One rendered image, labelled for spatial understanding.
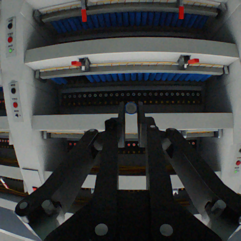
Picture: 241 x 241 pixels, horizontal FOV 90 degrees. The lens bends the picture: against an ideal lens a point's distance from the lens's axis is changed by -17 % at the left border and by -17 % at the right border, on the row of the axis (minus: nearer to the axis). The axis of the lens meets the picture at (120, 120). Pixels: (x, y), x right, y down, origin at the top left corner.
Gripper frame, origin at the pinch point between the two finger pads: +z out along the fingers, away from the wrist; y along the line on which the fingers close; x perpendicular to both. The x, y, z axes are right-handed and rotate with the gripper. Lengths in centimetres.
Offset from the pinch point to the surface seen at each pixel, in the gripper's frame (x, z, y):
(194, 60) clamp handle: 7.0, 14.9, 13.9
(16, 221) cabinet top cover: -74, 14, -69
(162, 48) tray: 9.7, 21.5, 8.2
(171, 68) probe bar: 4.3, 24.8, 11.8
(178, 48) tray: 9.8, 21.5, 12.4
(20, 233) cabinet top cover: -72, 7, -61
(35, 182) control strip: -30.3, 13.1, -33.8
